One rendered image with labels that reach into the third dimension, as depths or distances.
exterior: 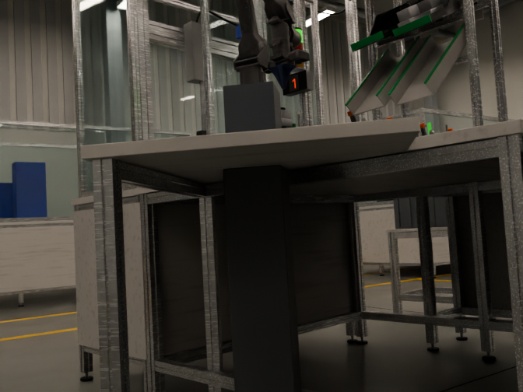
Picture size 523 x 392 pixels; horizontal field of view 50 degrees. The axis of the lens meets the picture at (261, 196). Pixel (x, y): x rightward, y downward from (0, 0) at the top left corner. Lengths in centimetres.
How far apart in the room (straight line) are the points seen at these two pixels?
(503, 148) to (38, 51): 931
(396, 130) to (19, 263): 571
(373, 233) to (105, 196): 632
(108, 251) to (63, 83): 898
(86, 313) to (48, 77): 763
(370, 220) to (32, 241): 408
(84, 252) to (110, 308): 152
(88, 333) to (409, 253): 492
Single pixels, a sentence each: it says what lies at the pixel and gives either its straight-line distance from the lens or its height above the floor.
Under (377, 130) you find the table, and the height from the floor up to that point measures 84.
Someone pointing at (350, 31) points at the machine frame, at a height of 174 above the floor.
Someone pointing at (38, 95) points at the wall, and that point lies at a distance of 998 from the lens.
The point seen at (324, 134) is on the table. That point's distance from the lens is 112.
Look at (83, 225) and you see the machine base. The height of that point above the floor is 73.
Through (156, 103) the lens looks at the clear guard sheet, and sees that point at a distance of 313.
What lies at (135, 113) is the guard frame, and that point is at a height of 117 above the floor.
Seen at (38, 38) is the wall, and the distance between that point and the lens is 1026.
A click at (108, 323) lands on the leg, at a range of 126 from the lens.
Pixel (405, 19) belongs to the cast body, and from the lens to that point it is 170.
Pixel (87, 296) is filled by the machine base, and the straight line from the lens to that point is 275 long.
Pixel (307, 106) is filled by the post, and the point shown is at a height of 112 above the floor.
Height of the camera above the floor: 66
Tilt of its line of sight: 4 degrees up
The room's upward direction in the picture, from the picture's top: 3 degrees counter-clockwise
